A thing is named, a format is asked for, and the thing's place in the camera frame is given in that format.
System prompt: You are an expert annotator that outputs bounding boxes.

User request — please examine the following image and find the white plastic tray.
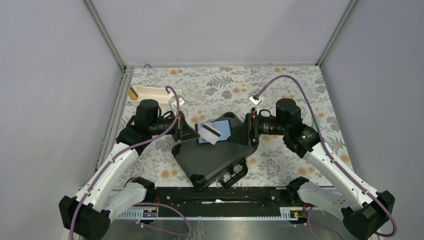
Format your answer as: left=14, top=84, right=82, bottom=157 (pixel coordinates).
left=127, top=85, right=174, bottom=111

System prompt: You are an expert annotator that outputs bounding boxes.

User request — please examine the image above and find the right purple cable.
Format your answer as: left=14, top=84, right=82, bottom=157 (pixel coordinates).
left=258, top=74, right=398, bottom=238

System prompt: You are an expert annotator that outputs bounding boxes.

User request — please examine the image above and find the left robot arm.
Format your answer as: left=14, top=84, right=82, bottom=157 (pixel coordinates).
left=58, top=95, right=198, bottom=240

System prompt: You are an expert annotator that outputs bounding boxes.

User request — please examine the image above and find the floral tablecloth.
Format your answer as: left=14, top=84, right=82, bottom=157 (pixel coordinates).
left=130, top=66, right=352, bottom=187

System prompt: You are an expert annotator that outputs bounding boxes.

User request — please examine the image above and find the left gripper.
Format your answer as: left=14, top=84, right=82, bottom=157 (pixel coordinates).
left=149, top=110, right=200, bottom=142

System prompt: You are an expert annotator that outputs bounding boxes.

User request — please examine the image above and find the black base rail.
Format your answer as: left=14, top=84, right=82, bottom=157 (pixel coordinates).
left=124, top=186, right=319, bottom=219

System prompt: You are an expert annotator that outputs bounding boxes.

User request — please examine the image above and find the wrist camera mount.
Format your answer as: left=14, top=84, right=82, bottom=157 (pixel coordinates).
left=168, top=95, right=186, bottom=115
left=249, top=94, right=264, bottom=112

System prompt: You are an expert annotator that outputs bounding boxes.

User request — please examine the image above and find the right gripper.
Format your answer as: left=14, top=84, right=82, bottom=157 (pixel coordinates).
left=227, top=107, right=288, bottom=146

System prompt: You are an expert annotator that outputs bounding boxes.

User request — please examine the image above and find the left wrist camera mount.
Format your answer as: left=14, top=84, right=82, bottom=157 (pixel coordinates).
left=168, top=95, right=186, bottom=115

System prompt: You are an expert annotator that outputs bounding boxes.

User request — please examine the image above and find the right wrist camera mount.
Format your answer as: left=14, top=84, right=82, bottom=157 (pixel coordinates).
left=249, top=94, right=264, bottom=112

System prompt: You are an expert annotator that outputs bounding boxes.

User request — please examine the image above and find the dark grey hard case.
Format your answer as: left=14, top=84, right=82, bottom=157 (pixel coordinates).
left=170, top=111, right=263, bottom=192

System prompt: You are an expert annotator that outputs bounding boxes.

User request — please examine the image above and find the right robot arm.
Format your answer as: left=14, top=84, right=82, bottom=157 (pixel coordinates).
left=228, top=98, right=395, bottom=240

